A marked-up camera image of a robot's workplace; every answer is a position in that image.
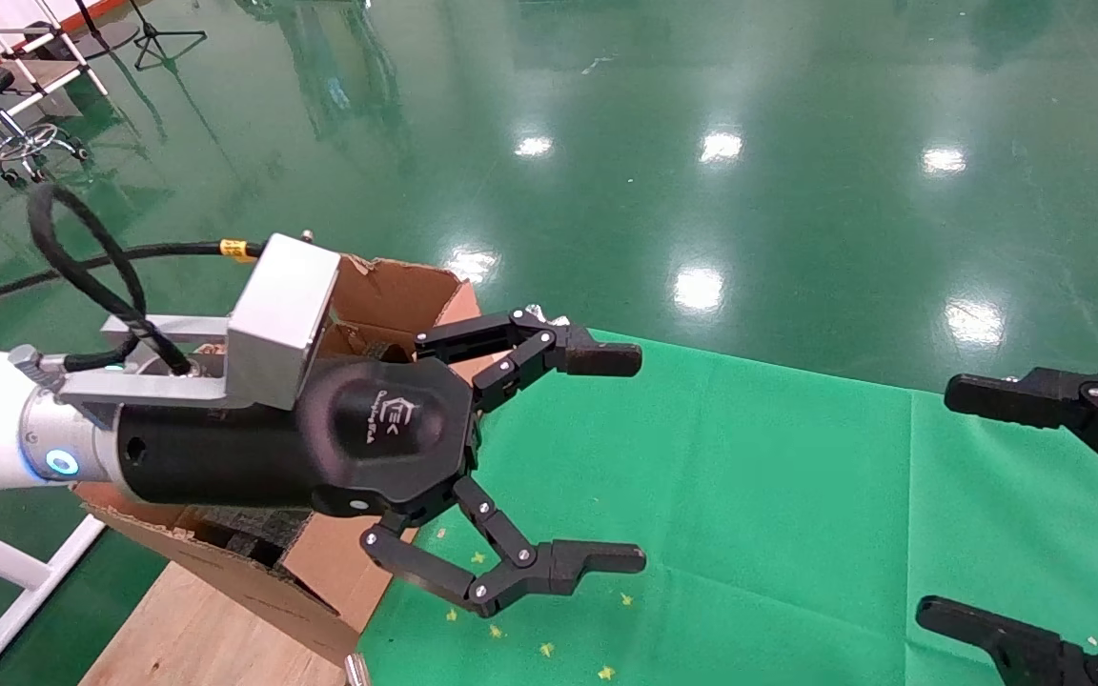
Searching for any green table cloth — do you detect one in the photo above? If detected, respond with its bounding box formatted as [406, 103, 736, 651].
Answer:
[358, 329, 1098, 686]

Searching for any black round base stand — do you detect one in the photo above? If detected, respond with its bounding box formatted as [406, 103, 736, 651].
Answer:
[23, 0, 142, 60]

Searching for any white frame table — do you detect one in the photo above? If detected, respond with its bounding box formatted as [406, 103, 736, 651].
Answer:
[0, 0, 112, 192]

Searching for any black looped cable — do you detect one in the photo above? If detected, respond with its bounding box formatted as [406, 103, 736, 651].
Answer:
[10, 181, 193, 377]

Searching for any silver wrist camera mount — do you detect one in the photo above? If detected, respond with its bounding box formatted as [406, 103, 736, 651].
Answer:
[58, 233, 340, 411]

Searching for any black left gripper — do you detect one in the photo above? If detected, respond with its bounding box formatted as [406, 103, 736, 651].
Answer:
[115, 307, 647, 618]

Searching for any black cable with yellow tag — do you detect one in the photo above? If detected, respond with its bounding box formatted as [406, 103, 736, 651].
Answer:
[0, 238, 269, 315]

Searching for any large open cardboard carton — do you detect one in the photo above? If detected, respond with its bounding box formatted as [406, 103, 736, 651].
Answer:
[72, 252, 483, 668]

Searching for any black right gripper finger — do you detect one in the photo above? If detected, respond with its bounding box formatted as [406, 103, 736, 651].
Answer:
[914, 596, 1098, 686]
[943, 364, 1098, 501]

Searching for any black tripod stand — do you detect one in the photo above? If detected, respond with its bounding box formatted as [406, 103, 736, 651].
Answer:
[130, 0, 210, 72]

